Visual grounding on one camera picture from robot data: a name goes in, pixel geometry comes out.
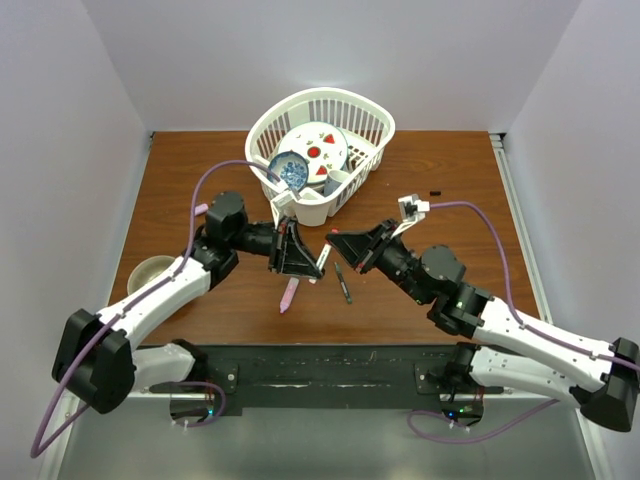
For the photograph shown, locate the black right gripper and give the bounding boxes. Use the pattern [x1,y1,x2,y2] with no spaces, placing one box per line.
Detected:
[321,223,426,308]

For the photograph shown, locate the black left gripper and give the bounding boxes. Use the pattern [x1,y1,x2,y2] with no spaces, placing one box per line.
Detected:
[228,213,323,274]

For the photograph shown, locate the white red marker pen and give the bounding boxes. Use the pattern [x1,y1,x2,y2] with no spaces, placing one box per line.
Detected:
[316,243,331,270]

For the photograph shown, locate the green fineliner pen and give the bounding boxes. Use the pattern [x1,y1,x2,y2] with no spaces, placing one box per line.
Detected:
[334,262,353,305]

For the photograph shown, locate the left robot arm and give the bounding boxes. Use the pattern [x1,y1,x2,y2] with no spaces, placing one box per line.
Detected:
[52,191,324,414]

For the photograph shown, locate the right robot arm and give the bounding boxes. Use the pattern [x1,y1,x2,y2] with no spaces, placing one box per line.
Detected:
[326,220,639,432]

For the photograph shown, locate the pink highlighter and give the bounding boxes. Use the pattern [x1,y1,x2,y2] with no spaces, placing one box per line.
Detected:
[279,277,299,314]

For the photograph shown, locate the white mug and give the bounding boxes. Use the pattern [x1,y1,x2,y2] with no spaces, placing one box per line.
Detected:
[323,169,350,197]

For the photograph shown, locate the blue white patterned bowl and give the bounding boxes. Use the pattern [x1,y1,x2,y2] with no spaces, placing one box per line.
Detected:
[267,151,309,193]

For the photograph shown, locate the white plate red decorations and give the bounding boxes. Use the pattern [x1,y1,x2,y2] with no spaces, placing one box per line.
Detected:
[276,121,349,185]

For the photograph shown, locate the purple highlighter cap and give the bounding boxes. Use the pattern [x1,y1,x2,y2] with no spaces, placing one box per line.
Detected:
[194,203,209,216]

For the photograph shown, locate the white plastic dish basket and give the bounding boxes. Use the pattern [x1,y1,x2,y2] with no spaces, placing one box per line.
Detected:
[244,87,396,227]

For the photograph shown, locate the beige ceramic bowl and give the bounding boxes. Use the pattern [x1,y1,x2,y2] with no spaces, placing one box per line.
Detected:
[126,255,175,295]

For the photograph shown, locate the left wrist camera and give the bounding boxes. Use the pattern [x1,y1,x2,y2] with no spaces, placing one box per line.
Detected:
[270,189,300,224]

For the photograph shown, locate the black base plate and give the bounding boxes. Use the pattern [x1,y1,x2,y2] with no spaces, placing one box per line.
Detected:
[149,343,506,419]

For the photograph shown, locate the aluminium frame rail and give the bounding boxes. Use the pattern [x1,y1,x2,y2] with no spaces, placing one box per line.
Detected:
[488,133,613,479]

